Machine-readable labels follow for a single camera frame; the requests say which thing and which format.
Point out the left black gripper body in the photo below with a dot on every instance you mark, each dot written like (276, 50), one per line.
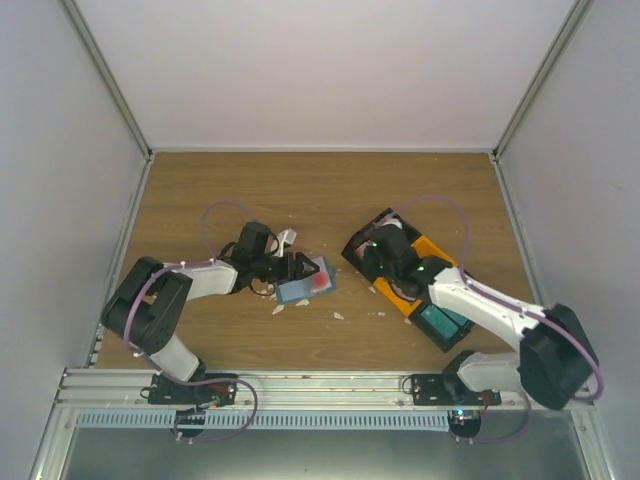
(281, 274)

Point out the red white credit card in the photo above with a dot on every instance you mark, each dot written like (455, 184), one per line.
(321, 282)

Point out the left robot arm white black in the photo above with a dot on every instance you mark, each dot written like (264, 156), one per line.
(146, 307)

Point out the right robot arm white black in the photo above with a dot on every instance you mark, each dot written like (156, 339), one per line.
(550, 359)

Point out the black card tray far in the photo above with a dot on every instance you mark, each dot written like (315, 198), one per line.
(383, 248)

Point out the black card tray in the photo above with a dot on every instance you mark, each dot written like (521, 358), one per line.
(383, 248)
(444, 345)

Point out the orange card tray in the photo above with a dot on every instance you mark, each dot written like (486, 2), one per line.
(410, 291)

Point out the black card tray near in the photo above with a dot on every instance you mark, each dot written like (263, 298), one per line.
(444, 345)

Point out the teal credit card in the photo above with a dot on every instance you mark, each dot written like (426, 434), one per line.
(446, 323)

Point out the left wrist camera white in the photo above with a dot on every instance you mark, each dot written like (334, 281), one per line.
(285, 239)

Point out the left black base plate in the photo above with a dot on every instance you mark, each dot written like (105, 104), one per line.
(163, 391)

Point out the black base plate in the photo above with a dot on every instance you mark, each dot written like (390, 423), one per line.
(437, 389)
(163, 391)

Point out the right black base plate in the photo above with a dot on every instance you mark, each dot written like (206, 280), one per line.
(437, 389)

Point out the slotted grey cable duct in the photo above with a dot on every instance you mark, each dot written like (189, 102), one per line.
(269, 419)

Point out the aluminium front rail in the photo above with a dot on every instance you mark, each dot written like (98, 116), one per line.
(276, 390)

